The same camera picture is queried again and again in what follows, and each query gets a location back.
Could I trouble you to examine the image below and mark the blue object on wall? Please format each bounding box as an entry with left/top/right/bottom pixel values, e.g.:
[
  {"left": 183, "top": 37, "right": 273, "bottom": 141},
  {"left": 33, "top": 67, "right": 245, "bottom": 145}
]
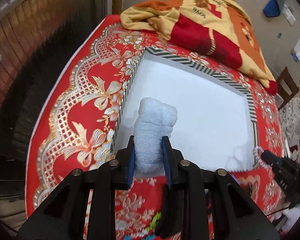
[{"left": 263, "top": 0, "right": 281, "bottom": 18}]

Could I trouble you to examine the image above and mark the white fluffy headband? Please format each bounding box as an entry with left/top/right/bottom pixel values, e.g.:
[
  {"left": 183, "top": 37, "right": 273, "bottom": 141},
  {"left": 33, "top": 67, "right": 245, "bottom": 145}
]
[{"left": 133, "top": 98, "right": 178, "bottom": 175}]

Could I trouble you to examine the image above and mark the striped tray with white lining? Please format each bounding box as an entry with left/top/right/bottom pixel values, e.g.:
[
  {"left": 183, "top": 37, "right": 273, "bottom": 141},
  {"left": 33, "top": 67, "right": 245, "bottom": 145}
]
[{"left": 111, "top": 47, "right": 259, "bottom": 172}]

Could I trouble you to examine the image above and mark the red floral bed cover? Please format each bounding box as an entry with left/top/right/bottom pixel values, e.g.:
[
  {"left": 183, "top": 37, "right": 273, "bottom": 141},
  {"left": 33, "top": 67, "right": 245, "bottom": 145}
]
[{"left": 25, "top": 15, "right": 283, "bottom": 239}]

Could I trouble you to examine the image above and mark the red yellow love blanket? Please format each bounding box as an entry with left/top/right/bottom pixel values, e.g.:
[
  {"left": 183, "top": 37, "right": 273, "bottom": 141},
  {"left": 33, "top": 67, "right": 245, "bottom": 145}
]
[{"left": 120, "top": 0, "right": 277, "bottom": 95}]

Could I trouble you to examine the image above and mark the silver rhinestone bracelet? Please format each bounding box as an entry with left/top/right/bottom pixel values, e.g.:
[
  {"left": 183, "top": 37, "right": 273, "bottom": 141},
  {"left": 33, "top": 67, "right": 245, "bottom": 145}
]
[{"left": 252, "top": 146, "right": 269, "bottom": 170}]

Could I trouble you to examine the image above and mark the wooden chair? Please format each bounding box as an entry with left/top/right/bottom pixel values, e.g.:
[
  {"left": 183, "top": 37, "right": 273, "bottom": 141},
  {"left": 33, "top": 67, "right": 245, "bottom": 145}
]
[{"left": 276, "top": 67, "right": 300, "bottom": 110}]

